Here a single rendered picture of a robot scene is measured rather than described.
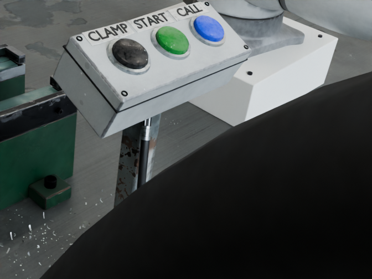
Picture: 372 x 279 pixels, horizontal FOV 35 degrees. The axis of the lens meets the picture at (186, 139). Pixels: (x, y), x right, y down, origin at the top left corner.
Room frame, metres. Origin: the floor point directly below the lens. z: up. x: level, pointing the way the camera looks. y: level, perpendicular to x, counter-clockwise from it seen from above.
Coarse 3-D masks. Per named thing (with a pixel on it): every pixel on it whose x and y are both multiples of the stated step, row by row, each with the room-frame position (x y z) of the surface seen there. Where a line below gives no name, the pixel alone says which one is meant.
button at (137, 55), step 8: (120, 40) 0.42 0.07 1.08; (128, 40) 0.43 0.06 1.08; (112, 48) 0.42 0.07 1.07; (120, 48) 0.42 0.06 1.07; (128, 48) 0.42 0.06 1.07; (136, 48) 0.42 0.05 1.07; (144, 48) 0.43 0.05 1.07; (120, 56) 0.41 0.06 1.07; (128, 56) 0.41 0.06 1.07; (136, 56) 0.42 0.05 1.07; (144, 56) 0.42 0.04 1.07; (128, 64) 0.41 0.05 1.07; (136, 64) 0.41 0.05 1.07; (144, 64) 0.42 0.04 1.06
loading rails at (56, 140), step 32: (0, 64) 0.64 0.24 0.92; (0, 96) 0.62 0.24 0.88; (32, 96) 0.58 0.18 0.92; (64, 96) 0.58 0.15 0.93; (0, 128) 0.51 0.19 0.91; (32, 128) 0.54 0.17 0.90; (64, 128) 0.58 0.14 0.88; (0, 160) 0.51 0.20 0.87; (32, 160) 0.54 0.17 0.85; (64, 160) 0.58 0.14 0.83; (0, 192) 0.51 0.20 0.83; (32, 192) 0.53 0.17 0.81; (64, 192) 0.54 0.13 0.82
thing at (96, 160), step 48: (0, 0) 1.11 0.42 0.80; (48, 0) 1.16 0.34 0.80; (96, 0) 1.21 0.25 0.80; (144, 0) 1.27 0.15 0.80; (48, 48) 0.94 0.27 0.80; (336, 48) 1.20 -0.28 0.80; (96, 144) 0.67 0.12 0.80; (192, 144) 0.72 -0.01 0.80; (96, 192) 0.57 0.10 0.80; (0, 240) 0.46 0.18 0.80; (48, 240) 0.47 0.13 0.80
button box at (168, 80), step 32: (96, 32) 0.43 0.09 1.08; (128, 32) 0.45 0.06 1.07; (192, 32) 0.49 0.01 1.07; (224, 32) 0.51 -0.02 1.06; (64, 64) 0.41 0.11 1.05; (96, 64) 0.40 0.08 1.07; (160, 64) 0.43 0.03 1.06; (192, 64) 0.45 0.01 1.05; (224, 64) 0.48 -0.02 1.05; (96, 96) 0.39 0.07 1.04; (128, 96) 0.38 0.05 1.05; (160, 96) 0.42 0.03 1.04; (192, 96) 0.47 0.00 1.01; (96, 128) 0.39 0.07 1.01
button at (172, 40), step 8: (160, 32) 0.46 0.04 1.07; (168, 32) 0.46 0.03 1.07; (176, 32) 0.47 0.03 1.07; (160, 40) 0.45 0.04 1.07; (168, 40) 0.45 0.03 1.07; (176, 40) 0.46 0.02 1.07; (184, 40) 0.46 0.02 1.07; (168, 48) 0.45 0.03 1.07; (176, 48) 0.45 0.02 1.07; (184, 48) 0.46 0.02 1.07
